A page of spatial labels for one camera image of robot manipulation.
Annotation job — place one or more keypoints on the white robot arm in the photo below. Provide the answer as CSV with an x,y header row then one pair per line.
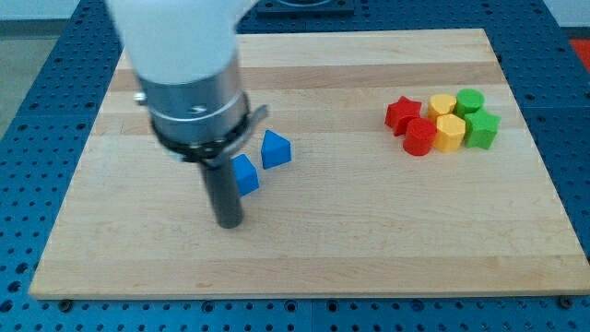
x,y
186,59

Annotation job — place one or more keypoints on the red star block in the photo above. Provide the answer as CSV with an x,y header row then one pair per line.
x,y
400,113

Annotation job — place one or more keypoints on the wooden board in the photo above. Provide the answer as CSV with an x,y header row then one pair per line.
x,y
351,215

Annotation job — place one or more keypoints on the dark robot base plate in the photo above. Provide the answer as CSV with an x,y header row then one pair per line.
x,y
283,8

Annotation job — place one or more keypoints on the yellow hexagon block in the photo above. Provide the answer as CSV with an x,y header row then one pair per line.
x,y
451,131

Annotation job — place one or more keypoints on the silver cylindrical tool flange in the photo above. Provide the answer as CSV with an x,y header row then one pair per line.
x,y
205,120

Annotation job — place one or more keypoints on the blue cube block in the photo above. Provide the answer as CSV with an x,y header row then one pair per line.
x,y
245,174

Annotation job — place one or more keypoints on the red cylinder block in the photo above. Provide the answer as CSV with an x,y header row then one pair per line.
x,y
419,136

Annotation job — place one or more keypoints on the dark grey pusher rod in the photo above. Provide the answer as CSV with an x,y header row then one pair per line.
x,y
223,193

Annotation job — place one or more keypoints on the yellow heart block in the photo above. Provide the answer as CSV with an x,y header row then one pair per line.
x,y
439,105

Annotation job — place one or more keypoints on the green star block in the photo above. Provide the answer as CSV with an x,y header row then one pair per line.
x,y
481,129

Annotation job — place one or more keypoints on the green cylinder block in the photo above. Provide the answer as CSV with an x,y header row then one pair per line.
x,y
468,101

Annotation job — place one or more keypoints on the blue triangle block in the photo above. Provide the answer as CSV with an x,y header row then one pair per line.
x,y
275,150

